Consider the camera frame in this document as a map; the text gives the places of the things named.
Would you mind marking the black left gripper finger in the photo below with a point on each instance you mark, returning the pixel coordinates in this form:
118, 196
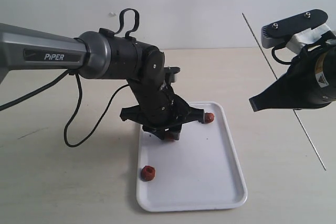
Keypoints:
158, 133
175, 131

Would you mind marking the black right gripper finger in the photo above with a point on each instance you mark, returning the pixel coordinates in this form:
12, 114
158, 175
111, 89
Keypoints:
268, 99

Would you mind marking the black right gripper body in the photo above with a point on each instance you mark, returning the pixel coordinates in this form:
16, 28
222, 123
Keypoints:
298, 88

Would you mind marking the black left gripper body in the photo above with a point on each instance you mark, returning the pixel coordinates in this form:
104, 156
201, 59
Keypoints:
159, 107

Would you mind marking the thin metal skewer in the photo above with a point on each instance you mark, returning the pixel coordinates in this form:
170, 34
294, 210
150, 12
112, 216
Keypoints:
296, 42

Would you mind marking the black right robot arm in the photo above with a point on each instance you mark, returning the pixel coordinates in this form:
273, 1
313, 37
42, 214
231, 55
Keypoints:
325, 67

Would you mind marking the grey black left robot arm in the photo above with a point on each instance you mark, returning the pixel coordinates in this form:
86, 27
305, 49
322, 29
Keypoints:
102, 55

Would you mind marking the white rectangular plastic tray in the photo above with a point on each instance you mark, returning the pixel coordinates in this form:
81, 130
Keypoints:
200, 171

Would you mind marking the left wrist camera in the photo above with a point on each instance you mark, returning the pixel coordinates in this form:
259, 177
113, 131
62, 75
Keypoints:
171, 74

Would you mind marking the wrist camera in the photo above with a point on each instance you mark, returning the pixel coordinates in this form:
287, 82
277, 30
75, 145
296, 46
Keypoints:
296, 31
171, 74

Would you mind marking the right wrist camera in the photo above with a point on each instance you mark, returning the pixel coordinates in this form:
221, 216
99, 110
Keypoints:
296, 31

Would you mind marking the white wall hook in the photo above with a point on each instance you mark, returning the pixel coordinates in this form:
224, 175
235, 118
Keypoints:
113, 14

